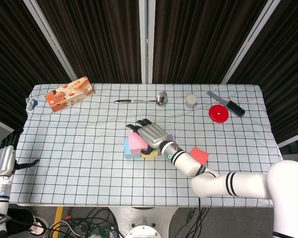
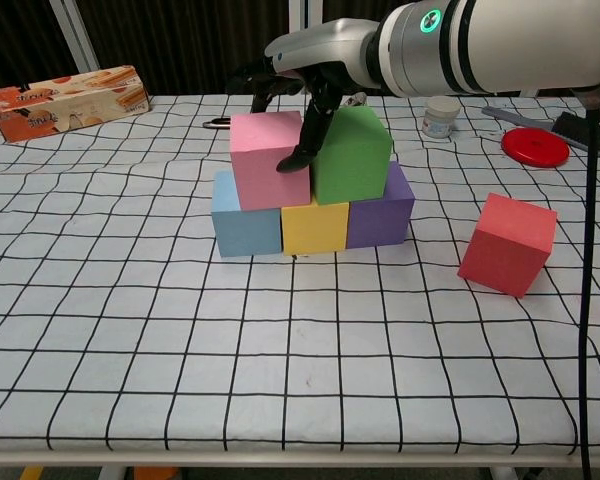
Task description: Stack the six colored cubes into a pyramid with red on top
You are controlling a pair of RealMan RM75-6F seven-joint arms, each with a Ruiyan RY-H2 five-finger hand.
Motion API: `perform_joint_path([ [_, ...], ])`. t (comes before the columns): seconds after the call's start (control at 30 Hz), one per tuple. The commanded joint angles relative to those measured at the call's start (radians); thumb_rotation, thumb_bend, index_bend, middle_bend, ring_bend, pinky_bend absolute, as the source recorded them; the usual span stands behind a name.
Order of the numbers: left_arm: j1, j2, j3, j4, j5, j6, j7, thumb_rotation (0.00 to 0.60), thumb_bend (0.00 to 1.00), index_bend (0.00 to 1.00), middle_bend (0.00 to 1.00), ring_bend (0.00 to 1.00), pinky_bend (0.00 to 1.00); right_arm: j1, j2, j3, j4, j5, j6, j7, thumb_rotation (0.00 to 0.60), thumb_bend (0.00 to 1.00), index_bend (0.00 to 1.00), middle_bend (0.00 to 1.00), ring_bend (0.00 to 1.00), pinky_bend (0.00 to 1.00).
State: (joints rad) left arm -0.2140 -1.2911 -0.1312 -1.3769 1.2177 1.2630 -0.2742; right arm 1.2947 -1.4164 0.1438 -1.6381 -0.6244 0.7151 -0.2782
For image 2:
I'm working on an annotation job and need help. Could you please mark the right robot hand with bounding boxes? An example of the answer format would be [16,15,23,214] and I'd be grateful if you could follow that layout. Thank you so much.
[224,18,384,175]

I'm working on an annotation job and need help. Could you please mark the green foam cube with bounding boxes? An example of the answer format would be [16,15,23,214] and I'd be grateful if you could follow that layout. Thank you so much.
[310,106,393,206]

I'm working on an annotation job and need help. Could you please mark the pink foam cube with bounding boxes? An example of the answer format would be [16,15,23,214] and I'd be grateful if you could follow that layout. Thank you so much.
[229,110,313,212]

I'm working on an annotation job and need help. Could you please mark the purple foam cube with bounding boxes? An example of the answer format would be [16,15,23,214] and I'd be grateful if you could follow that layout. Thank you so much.
[346,160,415,250]

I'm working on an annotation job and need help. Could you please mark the blue foam cube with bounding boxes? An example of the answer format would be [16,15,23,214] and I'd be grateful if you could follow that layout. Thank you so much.
[210,170,284,259]

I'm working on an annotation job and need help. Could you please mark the red foam cube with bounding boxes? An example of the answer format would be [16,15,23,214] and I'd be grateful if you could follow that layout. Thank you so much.
[457,192,558,300]

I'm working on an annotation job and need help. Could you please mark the yellow foam cube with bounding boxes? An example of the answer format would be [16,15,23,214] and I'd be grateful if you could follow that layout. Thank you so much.
[280,202,351,256]

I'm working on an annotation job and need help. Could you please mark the black pleated curtain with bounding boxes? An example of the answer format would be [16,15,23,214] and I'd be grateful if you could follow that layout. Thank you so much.
[74,0,292,96]
[319,0,416,31]
[0,0,79,96]

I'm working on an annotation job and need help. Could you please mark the steel ladle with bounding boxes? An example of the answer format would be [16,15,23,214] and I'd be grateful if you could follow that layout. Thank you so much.
[202,91,369,130]

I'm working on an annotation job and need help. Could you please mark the small white jar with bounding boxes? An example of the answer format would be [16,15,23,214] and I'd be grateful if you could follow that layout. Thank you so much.
[421,96,461,140]

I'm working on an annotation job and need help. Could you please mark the red round plastic lid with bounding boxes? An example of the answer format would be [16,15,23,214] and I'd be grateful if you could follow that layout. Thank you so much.
[500,127,572,169]

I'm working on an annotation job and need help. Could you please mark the grey brush with black bristles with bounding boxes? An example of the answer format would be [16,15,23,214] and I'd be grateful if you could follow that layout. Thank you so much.
[481,104,600,159]

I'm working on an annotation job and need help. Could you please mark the orange biscuit box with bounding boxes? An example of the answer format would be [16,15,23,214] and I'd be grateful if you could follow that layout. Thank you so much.
[0,64,154,144]

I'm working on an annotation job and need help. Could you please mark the white black-grid tablecloth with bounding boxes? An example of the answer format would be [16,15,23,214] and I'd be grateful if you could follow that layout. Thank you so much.
[0,92,600,456]

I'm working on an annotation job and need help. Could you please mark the orange object under table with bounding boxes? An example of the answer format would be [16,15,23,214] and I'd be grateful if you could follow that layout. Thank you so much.
[133,466,179,480]

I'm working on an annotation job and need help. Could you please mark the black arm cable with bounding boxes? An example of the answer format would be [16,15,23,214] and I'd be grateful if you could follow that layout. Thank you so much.
[578,107,600,480]

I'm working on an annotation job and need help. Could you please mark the grey table edge rail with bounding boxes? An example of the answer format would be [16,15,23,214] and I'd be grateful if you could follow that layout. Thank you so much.
[0,446,600,470]

